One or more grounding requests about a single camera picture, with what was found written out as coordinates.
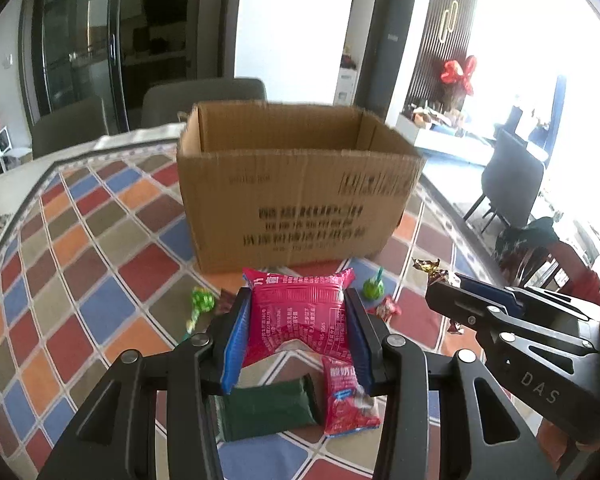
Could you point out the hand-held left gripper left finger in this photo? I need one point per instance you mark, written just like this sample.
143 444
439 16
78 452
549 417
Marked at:
232 347

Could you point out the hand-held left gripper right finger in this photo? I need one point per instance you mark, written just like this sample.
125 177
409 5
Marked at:
358 347

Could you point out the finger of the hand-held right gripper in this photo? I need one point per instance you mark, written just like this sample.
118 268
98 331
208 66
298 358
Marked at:
487 290
460 307

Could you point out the gold candy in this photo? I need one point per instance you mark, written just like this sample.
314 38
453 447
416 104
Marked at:
432 267

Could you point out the red candy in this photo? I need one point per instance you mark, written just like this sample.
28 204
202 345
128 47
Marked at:
387 307

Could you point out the small red snack packet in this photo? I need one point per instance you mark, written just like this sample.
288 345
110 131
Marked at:
345 400

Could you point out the green lollipop teal stick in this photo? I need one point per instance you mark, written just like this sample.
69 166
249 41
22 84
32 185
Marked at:
372 289

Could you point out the dark green snack packet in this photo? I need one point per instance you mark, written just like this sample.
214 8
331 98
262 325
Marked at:
265 407

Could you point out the pink snack packet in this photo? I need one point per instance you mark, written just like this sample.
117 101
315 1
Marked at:
295 315

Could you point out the cardboard box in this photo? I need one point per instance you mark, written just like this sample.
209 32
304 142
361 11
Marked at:
280 200

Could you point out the green cloth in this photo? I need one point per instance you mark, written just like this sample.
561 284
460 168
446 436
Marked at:
525 240

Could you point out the reddish wooden chair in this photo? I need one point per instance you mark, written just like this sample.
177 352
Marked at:
575 270

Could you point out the dark grey chair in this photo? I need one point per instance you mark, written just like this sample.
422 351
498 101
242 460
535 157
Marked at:
512 180

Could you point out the colourful checkered tablecloth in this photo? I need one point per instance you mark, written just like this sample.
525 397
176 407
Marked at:
105 270

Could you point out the red bow decoration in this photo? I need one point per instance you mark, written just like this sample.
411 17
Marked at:
452 72

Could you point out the dark interior door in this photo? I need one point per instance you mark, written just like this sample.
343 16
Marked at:
395 60

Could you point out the grey dining chair back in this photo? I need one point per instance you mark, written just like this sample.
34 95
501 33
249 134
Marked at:
205 97

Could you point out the grey dining chair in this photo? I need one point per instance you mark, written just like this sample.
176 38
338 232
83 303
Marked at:
70 125
205 97

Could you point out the black screen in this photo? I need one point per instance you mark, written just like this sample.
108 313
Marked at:
167 5

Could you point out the black framed glass door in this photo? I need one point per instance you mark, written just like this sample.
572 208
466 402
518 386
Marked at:
75 35

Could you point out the white light switch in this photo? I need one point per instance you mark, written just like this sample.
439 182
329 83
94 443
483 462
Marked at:
7 62

